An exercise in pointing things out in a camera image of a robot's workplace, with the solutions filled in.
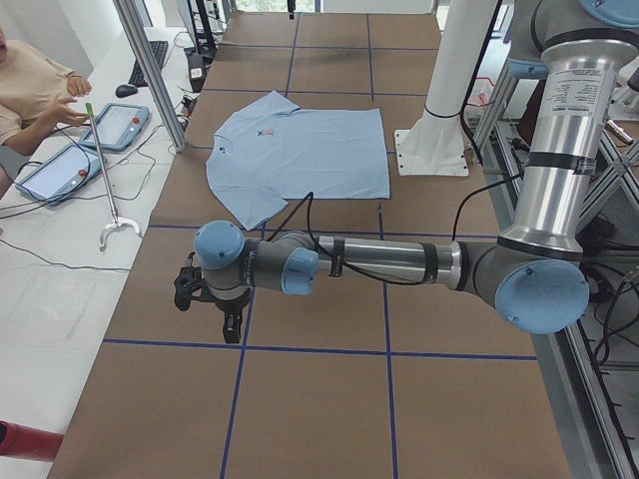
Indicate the person in beige shirt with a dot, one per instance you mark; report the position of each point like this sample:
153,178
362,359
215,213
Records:
36,94

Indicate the black computer mouse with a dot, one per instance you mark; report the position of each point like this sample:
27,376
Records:
125,90

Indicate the aluminium frame rack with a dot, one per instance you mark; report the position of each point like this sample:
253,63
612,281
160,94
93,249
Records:
591,367

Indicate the far blue teach pendant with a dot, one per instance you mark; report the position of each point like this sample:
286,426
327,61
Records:
119,124

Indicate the aluminium frame post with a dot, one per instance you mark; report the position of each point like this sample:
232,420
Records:
136,35

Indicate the metal reacher grabber stick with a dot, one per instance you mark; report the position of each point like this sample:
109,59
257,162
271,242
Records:
117,222

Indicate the black power adapter box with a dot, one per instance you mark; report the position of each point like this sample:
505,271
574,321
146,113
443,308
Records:
197,72

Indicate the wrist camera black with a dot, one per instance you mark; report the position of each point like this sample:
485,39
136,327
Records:
188,284

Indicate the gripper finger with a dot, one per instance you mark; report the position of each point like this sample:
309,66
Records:
232,327

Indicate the red fire extinguisher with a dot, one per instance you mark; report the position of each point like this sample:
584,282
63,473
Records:
28,443

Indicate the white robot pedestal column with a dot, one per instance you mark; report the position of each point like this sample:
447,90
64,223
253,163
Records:
434,145

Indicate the blue teach pendant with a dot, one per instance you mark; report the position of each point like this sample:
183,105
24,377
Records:
119,124
63,174

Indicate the near blue teach pendant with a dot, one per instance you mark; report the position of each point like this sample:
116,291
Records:
63,174

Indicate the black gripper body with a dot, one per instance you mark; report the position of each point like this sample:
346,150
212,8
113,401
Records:
227,307

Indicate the light blue t-shirt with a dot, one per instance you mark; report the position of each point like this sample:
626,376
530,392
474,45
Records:
272,151

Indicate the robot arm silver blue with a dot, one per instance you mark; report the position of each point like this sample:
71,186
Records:
530,274

